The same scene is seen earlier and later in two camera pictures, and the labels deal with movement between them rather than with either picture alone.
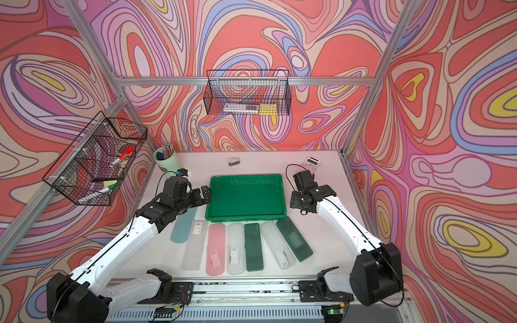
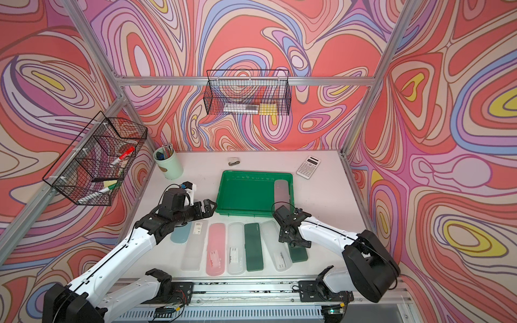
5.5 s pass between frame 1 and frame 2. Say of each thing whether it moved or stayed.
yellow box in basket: stayed
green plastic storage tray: moved
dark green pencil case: stayed
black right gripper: moved
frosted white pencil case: stayed
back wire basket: stayed
